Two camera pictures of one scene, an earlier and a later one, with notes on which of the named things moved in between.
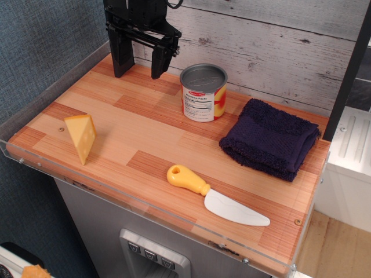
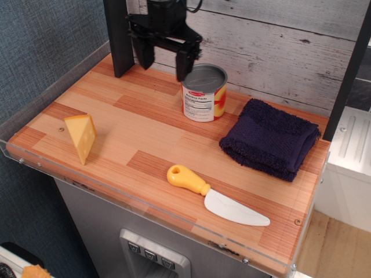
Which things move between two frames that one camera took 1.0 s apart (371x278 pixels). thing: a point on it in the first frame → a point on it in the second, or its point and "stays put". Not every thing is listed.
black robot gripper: (145, 18) → (164, 24)
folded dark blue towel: (270, 140) stays put
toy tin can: (203, 92) stays put
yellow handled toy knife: (215, 202) stays put
